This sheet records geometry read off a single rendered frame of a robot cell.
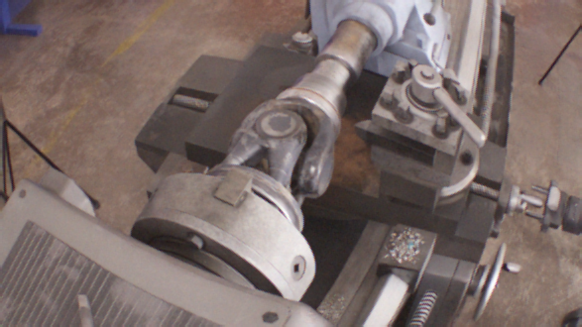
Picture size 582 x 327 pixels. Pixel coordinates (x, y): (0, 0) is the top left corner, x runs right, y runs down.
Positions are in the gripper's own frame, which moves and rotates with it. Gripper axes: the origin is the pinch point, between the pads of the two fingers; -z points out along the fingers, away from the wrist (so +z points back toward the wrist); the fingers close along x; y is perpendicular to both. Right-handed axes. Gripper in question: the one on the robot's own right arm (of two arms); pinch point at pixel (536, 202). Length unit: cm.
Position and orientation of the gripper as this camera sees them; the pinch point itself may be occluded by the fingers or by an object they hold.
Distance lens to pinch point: 139.2
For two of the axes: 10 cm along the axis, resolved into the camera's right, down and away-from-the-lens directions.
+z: 9.1, 2.7, -3.2
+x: -3.3, 9.3, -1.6
